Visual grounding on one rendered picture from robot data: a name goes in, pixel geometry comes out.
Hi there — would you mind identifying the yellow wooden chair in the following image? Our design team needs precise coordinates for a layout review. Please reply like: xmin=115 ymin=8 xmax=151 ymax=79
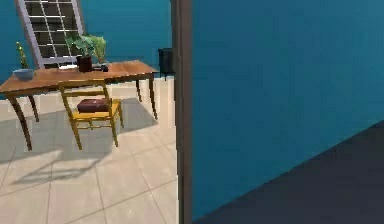
xmin=57 ymin=79 xmax=125 ymax=151

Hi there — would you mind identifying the small black object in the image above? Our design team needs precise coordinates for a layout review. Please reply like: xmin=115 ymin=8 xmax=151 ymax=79
xmin=92 ymin=62 xmax=110 ymax=73

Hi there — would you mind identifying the dark red book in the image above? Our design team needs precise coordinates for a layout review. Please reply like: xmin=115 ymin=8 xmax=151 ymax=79
xmin=76 ymin=98 xmax=111 ymax=114

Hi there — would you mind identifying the green plant in dark pot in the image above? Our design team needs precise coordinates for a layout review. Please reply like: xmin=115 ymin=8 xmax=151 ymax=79
xmin=65 ymin=34 xmax=108 ymax=73

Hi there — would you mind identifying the brown wooden table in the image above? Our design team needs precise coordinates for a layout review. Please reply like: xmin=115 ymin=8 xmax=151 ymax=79
xmin=0 ymin=59 xmax=159 ymax=152

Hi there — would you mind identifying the grey framed window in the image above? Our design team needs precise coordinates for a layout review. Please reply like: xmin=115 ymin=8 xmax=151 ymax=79
xmin=14 ymin=0 xmax=86 ymax=70

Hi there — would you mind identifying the blue bowl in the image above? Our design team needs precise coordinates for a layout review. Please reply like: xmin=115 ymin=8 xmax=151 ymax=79
xmin=12 ymin=68 xmax=36 ymax=81

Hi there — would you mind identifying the thin green yellow plant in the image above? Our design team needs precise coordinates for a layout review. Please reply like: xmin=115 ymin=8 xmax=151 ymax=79
xmin=15 ymin=41 xmax=30 ymax=70

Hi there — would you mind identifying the dark brown door frame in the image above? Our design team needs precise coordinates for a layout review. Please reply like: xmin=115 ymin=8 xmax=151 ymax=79
xmin=170 ymin=0 xmax=194 ymax=224

